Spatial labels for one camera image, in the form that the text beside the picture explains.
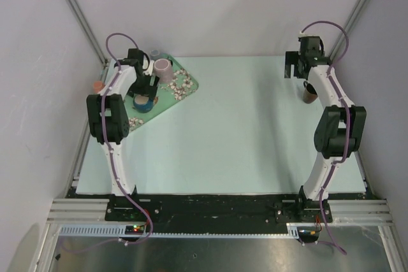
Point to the pink ribbed mug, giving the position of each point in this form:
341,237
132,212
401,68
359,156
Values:
163,69

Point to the small grey-blue cup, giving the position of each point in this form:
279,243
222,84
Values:
155,54

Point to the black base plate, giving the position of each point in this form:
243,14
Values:
220,213

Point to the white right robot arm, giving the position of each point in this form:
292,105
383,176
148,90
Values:
340,128

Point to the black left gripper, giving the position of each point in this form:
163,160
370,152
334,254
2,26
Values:
148,90

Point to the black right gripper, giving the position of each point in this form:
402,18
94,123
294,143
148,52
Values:
292,58

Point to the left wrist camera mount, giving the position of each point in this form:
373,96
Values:
149,66

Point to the green floral tray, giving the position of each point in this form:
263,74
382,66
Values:
182,86

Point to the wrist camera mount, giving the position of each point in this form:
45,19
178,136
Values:
307,33
149,66

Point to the white slotted cable duct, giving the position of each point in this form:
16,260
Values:
128,231

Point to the orange cup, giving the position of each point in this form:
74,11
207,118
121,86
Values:
98,86

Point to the blue mug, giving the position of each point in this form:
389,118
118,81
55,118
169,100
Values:
144,104

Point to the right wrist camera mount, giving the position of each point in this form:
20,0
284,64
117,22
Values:
307,33

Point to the aluminium frame rail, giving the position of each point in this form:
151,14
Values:
78,210

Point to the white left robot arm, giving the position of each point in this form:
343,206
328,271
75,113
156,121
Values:
108,119

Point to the brown mug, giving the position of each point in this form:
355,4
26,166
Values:
309,93

